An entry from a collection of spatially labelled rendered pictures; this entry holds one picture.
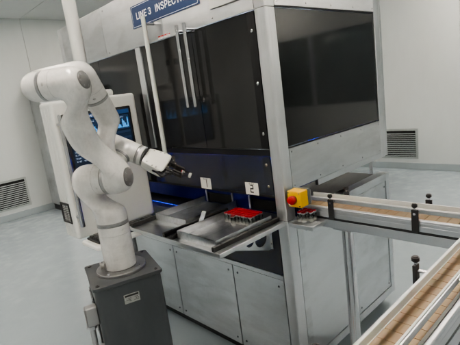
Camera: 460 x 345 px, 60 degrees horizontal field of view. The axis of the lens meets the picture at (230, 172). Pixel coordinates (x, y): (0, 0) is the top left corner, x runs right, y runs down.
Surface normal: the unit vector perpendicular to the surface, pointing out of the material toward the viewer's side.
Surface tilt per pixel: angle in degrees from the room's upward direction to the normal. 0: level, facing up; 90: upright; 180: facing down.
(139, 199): 90
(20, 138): 90
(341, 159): 90
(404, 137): 90
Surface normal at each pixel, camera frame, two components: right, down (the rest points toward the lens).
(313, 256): 0.69, 0.06
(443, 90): -0.71, 0.23
